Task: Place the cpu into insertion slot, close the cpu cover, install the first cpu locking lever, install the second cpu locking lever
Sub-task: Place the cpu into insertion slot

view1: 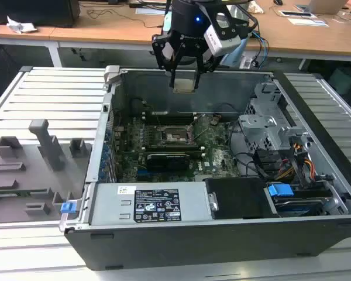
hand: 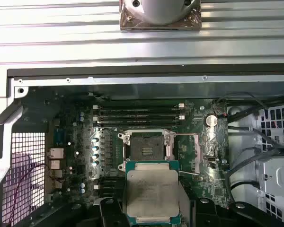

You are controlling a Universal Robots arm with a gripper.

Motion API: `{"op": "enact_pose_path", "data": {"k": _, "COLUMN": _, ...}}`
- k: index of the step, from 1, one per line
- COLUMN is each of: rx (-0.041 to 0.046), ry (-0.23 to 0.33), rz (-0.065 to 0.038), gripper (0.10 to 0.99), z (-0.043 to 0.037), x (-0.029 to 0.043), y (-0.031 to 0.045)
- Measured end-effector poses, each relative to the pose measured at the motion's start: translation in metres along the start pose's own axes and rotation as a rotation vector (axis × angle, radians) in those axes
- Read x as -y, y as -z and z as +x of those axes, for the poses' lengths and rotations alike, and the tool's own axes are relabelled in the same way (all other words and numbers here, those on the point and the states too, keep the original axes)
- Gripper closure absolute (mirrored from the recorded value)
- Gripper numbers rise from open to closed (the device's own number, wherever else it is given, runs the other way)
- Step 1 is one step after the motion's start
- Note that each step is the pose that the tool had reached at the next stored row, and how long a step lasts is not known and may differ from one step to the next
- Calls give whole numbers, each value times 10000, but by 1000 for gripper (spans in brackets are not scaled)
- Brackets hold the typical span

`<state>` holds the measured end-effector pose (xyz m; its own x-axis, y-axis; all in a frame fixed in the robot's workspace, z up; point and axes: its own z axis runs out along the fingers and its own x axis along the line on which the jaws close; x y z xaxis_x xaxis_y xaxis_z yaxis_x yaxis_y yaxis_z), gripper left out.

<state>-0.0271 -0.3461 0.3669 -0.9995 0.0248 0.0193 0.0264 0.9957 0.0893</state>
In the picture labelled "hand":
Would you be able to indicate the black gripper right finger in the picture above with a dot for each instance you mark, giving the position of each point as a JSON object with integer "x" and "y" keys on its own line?
{"x": 206, "y": 212}

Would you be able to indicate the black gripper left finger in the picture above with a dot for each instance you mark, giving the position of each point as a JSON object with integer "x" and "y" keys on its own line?
{"x": 109, "y": 212}

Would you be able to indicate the thin metal locking lever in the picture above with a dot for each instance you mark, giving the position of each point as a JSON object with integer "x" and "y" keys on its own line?
{"x": 108, "y": 129}
{"x": 189, "y": 172}

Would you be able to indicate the silver topped green CPU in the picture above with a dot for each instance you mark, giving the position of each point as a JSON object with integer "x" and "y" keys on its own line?
{"x": 153, "y": 189}

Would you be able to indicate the metal CPU socket cover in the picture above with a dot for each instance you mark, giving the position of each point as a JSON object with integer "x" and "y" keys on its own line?
{"x": 196, "y": 153}

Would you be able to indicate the black RAM slot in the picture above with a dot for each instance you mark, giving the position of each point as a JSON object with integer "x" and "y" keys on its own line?
{"x": 137, "y": 107}
{"x": 137, "y": 117}
{"x": 109, "y": 186}
{"x": 111, "y": 180}
{"x": 137, "y": 122}
{"x": 137, "y": 111}

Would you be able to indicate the CPU socket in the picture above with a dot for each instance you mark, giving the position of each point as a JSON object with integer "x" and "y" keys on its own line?
{"x": 148, "y": 144}

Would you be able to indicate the green motherboard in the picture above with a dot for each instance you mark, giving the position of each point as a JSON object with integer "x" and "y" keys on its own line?
{"x": 203, "y": 186}

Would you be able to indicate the small silver capacitor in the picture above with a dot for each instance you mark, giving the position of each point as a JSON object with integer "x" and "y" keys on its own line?
{"x": 81, "y": 114}
{"x": 94, "y": 140}
{"x": 95, "y": 156}
{"x": 95, "y": 148}
{"x": 82, "y": 185}
{"x": 94, "y": 163}
{"x": 82, "y": 190}
{"x": 81, "y": 119}

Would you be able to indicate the metal rear port block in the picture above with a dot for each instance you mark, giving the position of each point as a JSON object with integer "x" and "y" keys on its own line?
{"x": 55, "y": 153}
{"x": 56, "y": 174}
{"x": 56, "y": 164}
{"x": 57, "y": 184}

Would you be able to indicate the silver chipset heatsink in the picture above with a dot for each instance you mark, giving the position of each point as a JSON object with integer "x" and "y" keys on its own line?
{"x": 210, "y": 142}

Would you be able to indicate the silver metal drive cage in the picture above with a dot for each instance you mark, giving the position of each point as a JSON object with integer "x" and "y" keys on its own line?
{"x": 278, "y": 179}

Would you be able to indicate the blue rear port connector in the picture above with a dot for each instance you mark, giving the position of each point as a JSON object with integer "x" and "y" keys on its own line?
{"x": 59, "y": 137}

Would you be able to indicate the round silver coin battery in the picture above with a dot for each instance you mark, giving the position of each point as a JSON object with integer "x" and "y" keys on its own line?
{"x": 211, "y": 120}

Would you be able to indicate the black and silver PC case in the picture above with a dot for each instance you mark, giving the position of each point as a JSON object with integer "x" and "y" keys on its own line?
{"x": 156, "y": 91}

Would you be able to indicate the square brown base plate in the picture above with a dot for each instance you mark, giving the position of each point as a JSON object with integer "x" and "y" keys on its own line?
{"x": 161, "y": 27}

